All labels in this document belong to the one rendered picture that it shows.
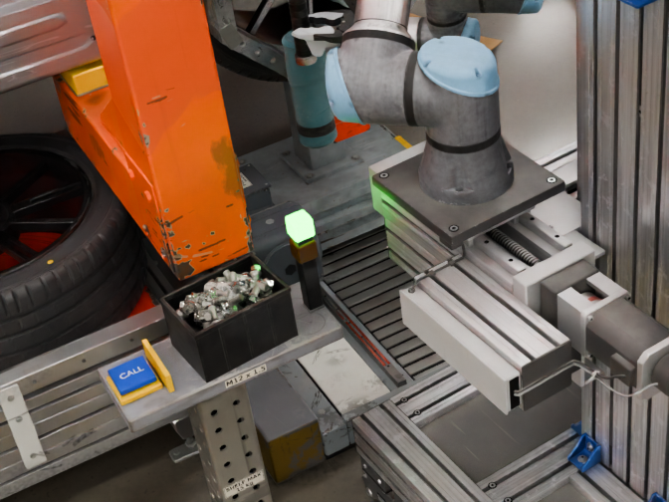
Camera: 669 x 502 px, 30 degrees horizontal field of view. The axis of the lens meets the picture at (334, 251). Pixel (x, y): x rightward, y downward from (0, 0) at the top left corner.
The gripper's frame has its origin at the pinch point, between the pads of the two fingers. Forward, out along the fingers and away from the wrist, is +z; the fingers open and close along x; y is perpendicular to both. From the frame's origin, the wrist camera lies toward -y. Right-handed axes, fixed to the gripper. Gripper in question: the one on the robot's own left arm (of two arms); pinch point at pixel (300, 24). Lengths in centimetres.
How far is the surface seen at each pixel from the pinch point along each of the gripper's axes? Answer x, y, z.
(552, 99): 105, 91, -31
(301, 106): 6.1, 24.5, 5.9
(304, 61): -2.7, 6.9, -0.4
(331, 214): 23, 70, 11
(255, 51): 11.6, 14.5, 16.4
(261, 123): 84, 89, 54
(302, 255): -44.2, 20.7, -10.3
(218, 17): 7.6, 3.8, 21.2
